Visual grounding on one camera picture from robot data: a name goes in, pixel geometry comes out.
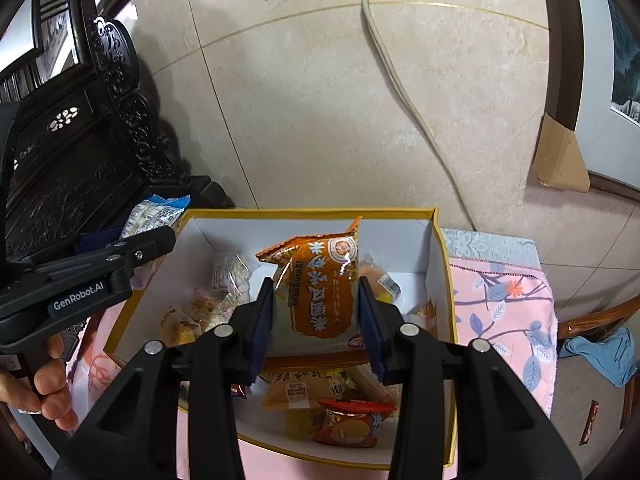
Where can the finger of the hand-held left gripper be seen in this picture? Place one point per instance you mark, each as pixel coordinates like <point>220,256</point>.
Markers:
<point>97,241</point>
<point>145,246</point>

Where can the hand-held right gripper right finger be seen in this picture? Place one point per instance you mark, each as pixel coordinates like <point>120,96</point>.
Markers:
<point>371,325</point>

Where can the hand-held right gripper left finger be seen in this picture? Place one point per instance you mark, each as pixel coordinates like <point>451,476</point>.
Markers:
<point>262,330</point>

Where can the blue white snack packet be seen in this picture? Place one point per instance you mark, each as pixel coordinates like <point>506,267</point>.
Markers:
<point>145,215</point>

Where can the bread bun packet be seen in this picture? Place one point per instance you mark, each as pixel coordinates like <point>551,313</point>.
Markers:
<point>382,280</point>

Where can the orange snack packet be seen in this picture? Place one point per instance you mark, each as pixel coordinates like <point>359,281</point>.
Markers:
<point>320,290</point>

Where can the yellow cardboard box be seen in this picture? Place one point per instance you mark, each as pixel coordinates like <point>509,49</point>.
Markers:
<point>400,260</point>

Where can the person's left hand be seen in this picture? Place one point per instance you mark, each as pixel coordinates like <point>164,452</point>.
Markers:
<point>50,395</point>

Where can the clear small snack packet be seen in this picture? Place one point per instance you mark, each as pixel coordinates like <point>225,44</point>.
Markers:
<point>207,306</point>

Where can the dark carved wooden bench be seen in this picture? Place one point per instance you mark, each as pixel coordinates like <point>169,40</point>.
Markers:
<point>75,185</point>

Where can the white balls snack packet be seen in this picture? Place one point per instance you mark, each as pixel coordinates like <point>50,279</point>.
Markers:
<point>230,270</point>

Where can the tan snack packet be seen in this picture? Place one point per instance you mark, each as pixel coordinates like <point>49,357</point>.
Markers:
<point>295,391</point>

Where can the yellow cookie packet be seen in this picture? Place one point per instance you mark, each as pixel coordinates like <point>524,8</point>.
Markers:
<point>175,327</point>

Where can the red biscuit packet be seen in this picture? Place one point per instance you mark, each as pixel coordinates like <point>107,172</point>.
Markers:
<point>350,425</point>

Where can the yellow clear snack packet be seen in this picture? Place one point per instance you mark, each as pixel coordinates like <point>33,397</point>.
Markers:
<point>300,427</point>

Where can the pink floral blanket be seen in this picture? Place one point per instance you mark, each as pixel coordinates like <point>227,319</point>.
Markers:
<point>500,310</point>

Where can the beige seat cushion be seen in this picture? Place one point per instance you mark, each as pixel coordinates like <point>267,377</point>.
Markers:
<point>570,400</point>

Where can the wooden chair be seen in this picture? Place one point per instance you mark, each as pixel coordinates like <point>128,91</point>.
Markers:
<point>600,315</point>

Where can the blue cloth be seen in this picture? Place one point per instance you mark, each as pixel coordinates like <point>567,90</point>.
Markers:
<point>600,355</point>

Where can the dark red stick packet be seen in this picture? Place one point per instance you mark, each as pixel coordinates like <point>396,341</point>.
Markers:
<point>590,422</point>

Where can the cardboard corner protector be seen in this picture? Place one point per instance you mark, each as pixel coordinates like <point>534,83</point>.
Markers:
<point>560,160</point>

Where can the framed lotus painting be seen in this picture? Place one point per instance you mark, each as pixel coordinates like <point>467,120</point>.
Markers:
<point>595,60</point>

